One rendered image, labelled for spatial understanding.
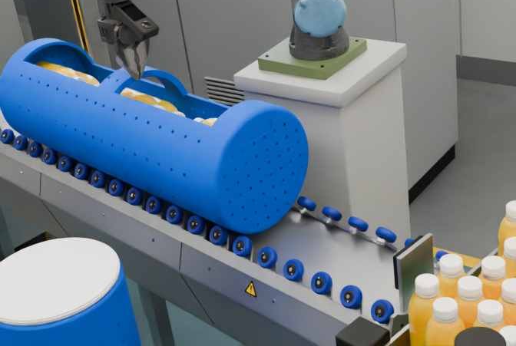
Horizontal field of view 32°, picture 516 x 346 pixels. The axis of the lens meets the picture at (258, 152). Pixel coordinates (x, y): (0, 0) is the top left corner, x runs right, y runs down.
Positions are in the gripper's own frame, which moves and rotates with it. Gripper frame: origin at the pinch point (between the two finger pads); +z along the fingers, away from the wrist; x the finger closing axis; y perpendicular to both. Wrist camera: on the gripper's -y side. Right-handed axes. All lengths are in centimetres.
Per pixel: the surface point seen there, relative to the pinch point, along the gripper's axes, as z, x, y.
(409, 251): 18, 2, -78
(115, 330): 29, 43, -38
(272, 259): 27, 11, -50
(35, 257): 20, 45, -16
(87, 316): 22, 48, -39
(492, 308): 15, 12, -102
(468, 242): 123, -134, 2
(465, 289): 15, 10, -96
